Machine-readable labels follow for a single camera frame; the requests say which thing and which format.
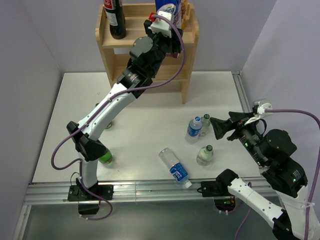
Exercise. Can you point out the wooden two-tier shelf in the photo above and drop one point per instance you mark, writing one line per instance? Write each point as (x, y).
(115, 53)

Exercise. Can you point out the green glass bottle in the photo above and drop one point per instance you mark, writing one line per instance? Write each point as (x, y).
(106, 158)

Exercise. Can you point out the Pocari Sweat bottle standing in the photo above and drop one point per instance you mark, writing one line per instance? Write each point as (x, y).
(193, 130)

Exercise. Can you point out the pocari sweat bottle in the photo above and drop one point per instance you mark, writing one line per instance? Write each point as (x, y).
(193, 130)
(175, 167)

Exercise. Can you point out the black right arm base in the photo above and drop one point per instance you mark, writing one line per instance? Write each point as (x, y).
(213, 189)

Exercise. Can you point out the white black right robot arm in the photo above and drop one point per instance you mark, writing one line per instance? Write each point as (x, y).
(297, 219)

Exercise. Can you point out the clear glass bottle rear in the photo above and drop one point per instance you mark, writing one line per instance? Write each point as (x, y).
(205, 120)

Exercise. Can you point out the clear glass bottle front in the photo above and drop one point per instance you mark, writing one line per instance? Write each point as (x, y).
(205, 155)

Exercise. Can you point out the clear glass bottle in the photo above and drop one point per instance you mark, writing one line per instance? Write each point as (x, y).
(205, 155)
(205, 120)

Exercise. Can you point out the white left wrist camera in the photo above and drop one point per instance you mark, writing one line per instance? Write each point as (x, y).
(161, 22)

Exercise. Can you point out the blue grape juice carton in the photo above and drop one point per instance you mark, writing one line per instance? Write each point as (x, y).
(172, 6)

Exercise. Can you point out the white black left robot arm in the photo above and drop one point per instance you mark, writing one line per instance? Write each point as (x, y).
(110, 110)

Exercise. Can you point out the pineapple juice carton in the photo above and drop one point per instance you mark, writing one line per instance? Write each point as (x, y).
(183, 12)

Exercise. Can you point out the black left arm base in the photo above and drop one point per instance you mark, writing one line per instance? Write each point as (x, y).
(88, 204)

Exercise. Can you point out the aluminium frame rail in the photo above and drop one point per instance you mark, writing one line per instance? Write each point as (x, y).
(147, 203)

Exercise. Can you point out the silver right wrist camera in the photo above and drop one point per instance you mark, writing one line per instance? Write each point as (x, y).
(260, 106)

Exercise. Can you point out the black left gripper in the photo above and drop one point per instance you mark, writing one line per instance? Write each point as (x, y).
(174, 45)

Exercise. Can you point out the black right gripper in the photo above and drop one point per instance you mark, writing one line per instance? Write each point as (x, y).
(220, 125)

